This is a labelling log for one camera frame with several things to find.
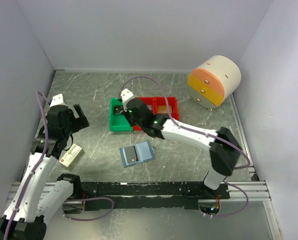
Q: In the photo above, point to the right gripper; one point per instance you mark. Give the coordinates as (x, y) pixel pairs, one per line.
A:
(126, 114)

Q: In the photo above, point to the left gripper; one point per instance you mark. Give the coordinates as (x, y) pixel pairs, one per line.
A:
(80, 122)

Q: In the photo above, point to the green plastic bin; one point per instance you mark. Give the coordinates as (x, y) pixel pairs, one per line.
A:
(117, 123)

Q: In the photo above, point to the red plastic bin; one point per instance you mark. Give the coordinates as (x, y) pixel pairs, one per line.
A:
(145, 103)
(172, 101)

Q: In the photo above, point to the blue card holder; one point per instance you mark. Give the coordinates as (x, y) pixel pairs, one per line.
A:
(137, 154)

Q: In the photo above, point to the round drawer cabinet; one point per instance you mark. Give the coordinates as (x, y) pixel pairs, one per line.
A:
(212, 82)

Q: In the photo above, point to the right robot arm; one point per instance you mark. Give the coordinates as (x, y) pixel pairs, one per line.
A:
(224, 149)

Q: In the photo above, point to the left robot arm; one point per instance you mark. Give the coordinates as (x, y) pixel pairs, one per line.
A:
(29, 213)

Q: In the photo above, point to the black card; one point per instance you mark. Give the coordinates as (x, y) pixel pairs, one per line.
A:
(118, 110)

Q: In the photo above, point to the gold card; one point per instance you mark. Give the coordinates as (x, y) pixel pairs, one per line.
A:
(163, 109)

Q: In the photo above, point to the grey card in holder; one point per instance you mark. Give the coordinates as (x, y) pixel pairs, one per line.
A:
(131, 154)

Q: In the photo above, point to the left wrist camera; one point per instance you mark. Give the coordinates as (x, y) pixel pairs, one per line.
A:
(57, 100)

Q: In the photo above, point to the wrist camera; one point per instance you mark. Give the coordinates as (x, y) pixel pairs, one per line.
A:
(57, 100)
(126, 96)

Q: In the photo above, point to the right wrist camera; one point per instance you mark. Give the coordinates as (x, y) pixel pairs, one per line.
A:
(126, 96)

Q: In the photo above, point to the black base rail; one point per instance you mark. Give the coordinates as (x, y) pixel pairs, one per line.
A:
(138, 195)

